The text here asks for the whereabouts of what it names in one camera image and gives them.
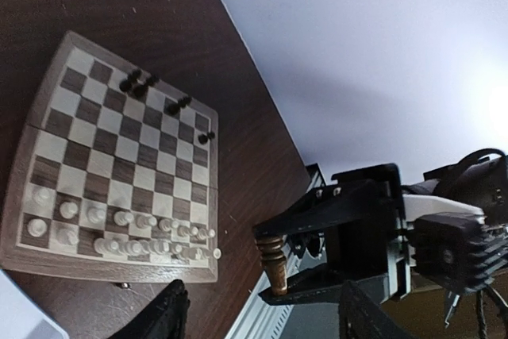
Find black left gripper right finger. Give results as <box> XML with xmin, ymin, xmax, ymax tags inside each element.
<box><xmin>339</xmin><ymin>281</ymin><xmax>413</xmax><ymax>339</ymax></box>

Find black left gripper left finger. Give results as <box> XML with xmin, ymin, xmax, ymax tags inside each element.
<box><xmin>113</xmin><ymin>279</ymin><xmax>190</xmax><ymax>339</ymax></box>

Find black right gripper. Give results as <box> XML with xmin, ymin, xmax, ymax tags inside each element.
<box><xmin>253</xmin><ymin>164</ymin><xmax>410</xmax><ymax>306</ymax></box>

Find dark chess piece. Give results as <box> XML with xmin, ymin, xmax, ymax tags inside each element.
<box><xmin>164</xmin><ymin>96</ymin><xmax>192</xmax><ymax>116</ymax></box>
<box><xmin>198</xmin><ymin>131</ymin><xmax>216</xmax><ymax>144</ymax></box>
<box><xmin>256</xmin><ymin>237</ymin><xmax>287</xmax><ymax>296</ymax></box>
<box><xmin>119</xmin><ymin>69</ymin><xmax>142</xmax><ymax>93</ymax></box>
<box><xmin>133</xmin><ymin>75</ymin><xmax>160</xmax><ymax>99</ymax></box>

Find wooden chess board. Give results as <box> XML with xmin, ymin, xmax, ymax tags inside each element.
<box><xmin>1</xmin><ymin>32</ymin><xmax>219</xmax><ymax>283</ymax></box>

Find white chess pieces group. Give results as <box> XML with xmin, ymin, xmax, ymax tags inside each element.
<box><xmin>17</xmin><ymin>185</ymin><xmax>221</xmax><ymax>268</ymax></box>

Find white plastic sorting tray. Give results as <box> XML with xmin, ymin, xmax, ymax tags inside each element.
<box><xmin>1</xmin><ymin>270</ymin><xmax>69</xmax><ymax>339</ymax></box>

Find aluminium front frame rail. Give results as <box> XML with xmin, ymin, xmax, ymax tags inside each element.
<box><xmin>224</xmin><ymin>162</ymin><xmax>330</xmax><ymax>339</ymax></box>

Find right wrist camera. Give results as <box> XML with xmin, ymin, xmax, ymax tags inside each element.
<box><xmin>403</xmin><ymin>195</ymin><xmax>507</xmax><ymax>295</ymax></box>

